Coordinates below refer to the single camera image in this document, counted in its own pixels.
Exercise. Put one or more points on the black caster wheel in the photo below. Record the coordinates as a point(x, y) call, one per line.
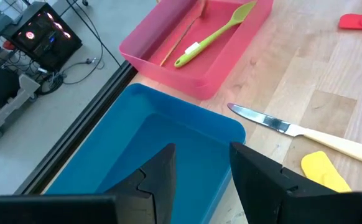
point(85, 2)

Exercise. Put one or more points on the black computer tower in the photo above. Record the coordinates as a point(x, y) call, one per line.
point(44, 37)

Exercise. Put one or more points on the black table frame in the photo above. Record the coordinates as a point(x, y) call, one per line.
point(78, 130)

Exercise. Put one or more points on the grey metal cart base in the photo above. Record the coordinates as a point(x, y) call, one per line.
point(10, 105)

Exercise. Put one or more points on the lime green silicone spoon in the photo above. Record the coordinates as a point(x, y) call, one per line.
point(212, 39)

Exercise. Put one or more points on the pink plastic bin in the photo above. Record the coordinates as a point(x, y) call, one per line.
point(184, 84)

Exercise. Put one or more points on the light wooden spoon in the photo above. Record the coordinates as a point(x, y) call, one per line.
point(181, 39)

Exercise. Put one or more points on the blue plastic bin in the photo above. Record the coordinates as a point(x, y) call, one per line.
point(184, 124)

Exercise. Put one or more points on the yellow silicone spatula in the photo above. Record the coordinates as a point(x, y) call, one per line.
point(321, 169)

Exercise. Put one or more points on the red silicone spatula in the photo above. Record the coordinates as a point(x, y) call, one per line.
point(359, 22)

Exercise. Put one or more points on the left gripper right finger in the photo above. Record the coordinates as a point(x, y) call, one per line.
point(255, 180)

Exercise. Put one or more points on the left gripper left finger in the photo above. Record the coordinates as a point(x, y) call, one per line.
point(156, 186)

